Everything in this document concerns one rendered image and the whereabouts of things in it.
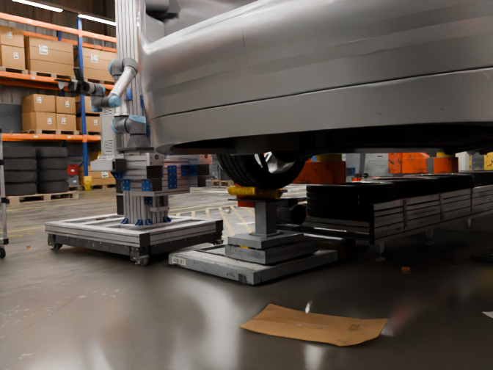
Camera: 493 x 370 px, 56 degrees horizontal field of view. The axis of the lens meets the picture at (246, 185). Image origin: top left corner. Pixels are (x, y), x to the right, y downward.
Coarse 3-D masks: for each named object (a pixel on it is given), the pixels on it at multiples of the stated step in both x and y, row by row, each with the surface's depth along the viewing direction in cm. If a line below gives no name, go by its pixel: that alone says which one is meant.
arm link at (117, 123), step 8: (112, 64) 337; (120, 64) 333; (112, 72) 337; (120, 72) 336; (120, 104) 338; (120, 112) 338; (112, 120) 341; (120, 120) 337; (112, 128) 340; (120, 128) 337
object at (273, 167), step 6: (252, 156) 274; (258, 156) 307; (264, 162) 309; (270, 162) 317; (276, 162) 313; (282, 162) 308; (294, 162) 301; (264, 168) 309; (270, 168) 310; (276, 168) 306; (282, 168) 302; (288, 168) 298; (270, 174) 285; (276, 174) 289; (282, 174) 293
